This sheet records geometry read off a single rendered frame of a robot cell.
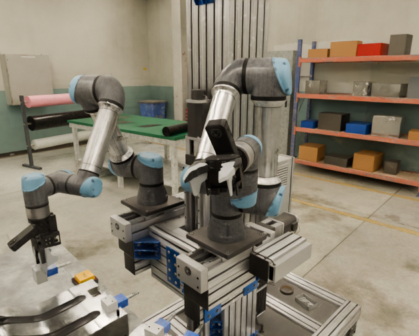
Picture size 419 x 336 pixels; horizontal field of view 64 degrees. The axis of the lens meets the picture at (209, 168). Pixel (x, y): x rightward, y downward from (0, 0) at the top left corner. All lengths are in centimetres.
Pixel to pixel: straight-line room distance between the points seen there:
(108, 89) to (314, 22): 535
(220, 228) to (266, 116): 43
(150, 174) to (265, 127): 66
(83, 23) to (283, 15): 430
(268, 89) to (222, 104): 15
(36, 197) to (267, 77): 86
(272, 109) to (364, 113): 496
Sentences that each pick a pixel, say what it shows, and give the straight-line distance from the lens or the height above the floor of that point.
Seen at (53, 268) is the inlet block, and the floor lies 94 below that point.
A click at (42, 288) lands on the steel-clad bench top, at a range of 159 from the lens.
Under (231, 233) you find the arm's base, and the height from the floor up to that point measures 108.
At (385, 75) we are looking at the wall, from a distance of 593.
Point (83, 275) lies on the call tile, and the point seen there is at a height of 84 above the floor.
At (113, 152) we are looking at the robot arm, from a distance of 159.
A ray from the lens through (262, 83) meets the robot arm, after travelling 109.
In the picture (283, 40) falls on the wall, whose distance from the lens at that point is 667.
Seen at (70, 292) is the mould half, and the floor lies 89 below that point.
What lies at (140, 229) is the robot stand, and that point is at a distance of 159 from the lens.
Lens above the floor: 164
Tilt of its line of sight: 16 degrees down
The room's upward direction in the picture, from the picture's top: straight up
